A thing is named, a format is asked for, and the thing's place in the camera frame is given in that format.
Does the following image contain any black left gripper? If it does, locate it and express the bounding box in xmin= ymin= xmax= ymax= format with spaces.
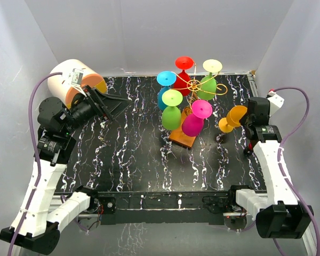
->
xmin=62 ymin=84 xmax=132 ymax=134

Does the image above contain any orange wine glass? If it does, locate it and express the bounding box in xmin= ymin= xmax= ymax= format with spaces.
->
xmin=218 ymin=105 xmax=247 ymax=133

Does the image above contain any green wine glass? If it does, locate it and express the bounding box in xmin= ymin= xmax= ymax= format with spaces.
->
xmin=197 ymin=59 xmax=222 ymax=101
xmin=162 ymin=89 xmax=183 ymax=130

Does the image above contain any pink wine glass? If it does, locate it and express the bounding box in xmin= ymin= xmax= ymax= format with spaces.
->
xmin=182 ymin=100 xmax=213 ymax=137

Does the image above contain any blue wine glass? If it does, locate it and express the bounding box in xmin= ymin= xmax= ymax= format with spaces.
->
xmin=156 ymin=70 xmax=176 ymax=110

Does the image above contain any red wine glass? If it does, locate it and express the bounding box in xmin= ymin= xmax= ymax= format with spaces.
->
xmin=173 ymin=56 xmax=194 ymax=97

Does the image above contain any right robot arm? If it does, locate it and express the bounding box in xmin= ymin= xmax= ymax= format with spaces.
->
xmin=227 ymin=95 xmax=313 ymax=239

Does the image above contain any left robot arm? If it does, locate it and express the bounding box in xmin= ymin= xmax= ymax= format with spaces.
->
xmin=0 ymin=85 xmax=132 ymax=255

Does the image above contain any wooden rack base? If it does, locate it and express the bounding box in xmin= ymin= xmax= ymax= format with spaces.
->
xmin=169 ymin=107 xmax=196 ymax=149

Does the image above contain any white drum with coloured lid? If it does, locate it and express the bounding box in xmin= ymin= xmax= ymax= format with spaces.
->
xmin=47 ymin=59 xmax=107 ymax=109

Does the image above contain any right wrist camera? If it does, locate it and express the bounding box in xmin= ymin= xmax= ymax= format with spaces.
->
xmin=266 ymin=90 xmax=284 ymax=117

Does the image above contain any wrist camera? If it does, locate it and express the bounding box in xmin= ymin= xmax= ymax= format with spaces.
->
xmin=69 ymin=68 xmax=85 ymax=95
xmin=266 ymin=90 xmax=284 ymax=117

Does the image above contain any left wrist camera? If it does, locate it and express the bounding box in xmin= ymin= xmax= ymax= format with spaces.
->
xmin=69 ymin=68 xmax=85 ymax=95

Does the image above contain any gold wire glass rack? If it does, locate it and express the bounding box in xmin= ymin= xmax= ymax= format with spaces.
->
xmin=173 ymin=56 xmax=228 ymax=106

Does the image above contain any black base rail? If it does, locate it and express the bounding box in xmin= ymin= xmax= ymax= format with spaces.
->
xmin=69 ymin=190 xmax=259 ymax=226

